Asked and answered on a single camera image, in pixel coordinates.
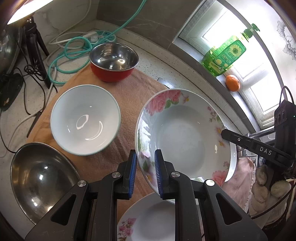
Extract floral rose plate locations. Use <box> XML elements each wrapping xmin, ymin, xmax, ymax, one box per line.
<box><xmin>135</xmin><ymin>89</ymin><xmax>237</xmax><ymax>192</ymax></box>

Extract white cable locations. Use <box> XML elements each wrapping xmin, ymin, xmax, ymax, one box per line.
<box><xmin>47</xmin><ymin>0</ymin><xmax>102</xmax><ymax>68</ymax></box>

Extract large steel bowl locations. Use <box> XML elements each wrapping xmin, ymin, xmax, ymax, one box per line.
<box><xmin>10</xmin><ymin>142</ymin><xmax>80</xmax><ymax>224</ymax></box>

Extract black cables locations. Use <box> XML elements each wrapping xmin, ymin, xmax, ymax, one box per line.
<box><xmin>0</xmin><ymin>41</ymin><xmax>58</xmax><ymax>153</ymax></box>

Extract red steel bowl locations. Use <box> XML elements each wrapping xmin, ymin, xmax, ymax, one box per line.
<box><xmin>89</xmin><ymin>42</ymin><xmax>139</xmax><ymax>82</ymax></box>

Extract black tripod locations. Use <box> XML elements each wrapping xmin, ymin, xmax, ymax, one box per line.
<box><xmin>23</xmin><ymin>16</ymin><xmax>51</xmax><ymax>89</ymax></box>

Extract pink orange towel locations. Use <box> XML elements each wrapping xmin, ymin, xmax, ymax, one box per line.
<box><xmin>25</xmin><ymin>66</ymin><xmax>257</xmax><ymax>241</ymax></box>

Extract near floral deep plate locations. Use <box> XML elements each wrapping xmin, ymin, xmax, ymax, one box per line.
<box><xmin>117</xmin><ymin>193</ymin><xmax>175</xmax><ymax>240</ymax></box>

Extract gloved hand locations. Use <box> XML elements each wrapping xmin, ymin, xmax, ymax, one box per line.
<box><xmin>249</xmin><ymin>165</ymin><xmax>291</xmax><ymax>228</ymax></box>

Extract green dish soap bottle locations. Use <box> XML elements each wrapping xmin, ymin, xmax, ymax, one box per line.
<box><xmin>202</xmin><ymin>24</ymin><xmax>260</xmax><ymax>77</ymax></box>

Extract orange tangerine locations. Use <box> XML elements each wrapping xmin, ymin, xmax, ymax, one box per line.
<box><xmin>225</xmin><ymin>75</ymin><xmax>241</xmax><ymax>92</ymax></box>

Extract white bowl teal outside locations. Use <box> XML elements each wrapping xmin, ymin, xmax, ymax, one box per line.
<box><xmin>50</xmin><ymin>84</ymin><xmax>121</xmax><ymax>156</ymax></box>

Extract chrome kitchen faucet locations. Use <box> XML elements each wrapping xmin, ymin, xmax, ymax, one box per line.
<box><xmin>246</xmin><ymin>126</ymin><xmax>275</xmax><ymax>138</ymax></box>

